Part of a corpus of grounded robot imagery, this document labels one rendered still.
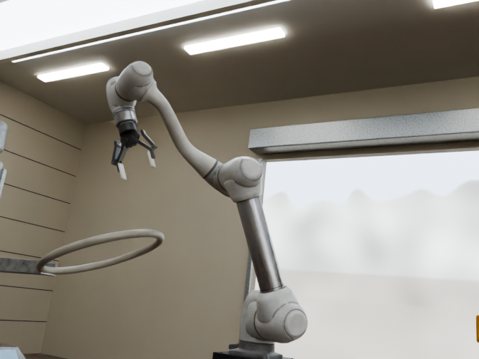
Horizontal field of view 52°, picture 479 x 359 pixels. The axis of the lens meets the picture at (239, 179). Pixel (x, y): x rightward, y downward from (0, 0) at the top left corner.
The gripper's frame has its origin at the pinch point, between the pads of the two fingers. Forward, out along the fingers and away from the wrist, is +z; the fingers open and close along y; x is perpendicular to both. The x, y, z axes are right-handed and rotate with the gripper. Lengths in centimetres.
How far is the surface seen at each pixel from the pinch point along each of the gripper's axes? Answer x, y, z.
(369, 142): -435, -97, -96
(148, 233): 5.6, -0.8, 26.9
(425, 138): -425, -157, -73
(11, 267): 15, 54, 23
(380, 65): -404, -140, -172
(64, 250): 24.7, 21.8, 26.8
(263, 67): -392, -9, -225
